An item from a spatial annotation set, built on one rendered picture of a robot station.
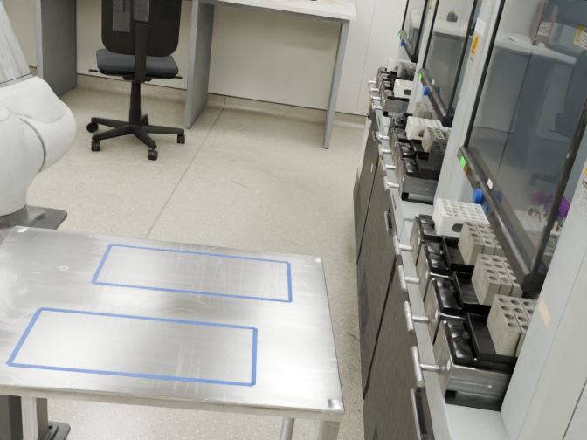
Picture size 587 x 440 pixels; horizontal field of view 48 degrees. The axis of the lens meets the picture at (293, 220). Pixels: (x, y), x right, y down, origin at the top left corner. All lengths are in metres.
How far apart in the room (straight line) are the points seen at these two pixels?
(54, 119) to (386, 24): 3.58
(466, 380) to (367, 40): 4.03
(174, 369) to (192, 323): 0.12
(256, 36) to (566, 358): 4.26
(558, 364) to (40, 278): 0.82
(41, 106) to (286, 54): 3.50
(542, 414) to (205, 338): 0.51
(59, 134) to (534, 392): 1.19
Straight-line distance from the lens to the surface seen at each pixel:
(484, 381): 1.15
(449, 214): 1.54
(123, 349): 1.02
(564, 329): 0.97
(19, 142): 1.53
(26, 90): 1.67
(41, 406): 1.93
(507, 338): 1.13
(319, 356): 1.04
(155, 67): 3.91
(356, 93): 5.06
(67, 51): 5.15
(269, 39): 5.00
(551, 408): 1.04
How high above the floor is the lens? 1.44
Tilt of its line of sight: 25 degrees down
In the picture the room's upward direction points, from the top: 8 degrees clockwise
